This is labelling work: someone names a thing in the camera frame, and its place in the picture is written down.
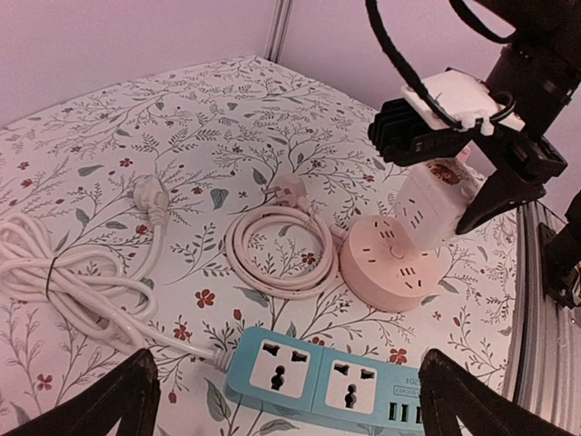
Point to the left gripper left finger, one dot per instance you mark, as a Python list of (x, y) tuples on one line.
[(126, 398)]

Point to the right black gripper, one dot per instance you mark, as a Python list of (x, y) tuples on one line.
[(527, 163)]

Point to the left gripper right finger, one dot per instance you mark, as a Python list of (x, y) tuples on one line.
[(476, 399)]

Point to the white cube socket adapter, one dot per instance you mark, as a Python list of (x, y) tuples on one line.
[(432, 200)]

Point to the teal power strip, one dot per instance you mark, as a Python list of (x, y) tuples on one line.
[(302, 381)]

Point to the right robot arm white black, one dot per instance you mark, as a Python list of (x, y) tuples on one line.
[(539, 66)]

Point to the pink round power strip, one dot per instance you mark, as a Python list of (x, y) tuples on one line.
[(381, 266)]

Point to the floral table mat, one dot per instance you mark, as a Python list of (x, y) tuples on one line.
[(217, 135)]

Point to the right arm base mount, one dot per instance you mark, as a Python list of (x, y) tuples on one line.
[(560, 258)]

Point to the aluminium front rail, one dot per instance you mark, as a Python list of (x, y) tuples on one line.
[(540, 325)]

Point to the right aluminium frame post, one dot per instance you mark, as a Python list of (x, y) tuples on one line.
[(278, 31)]

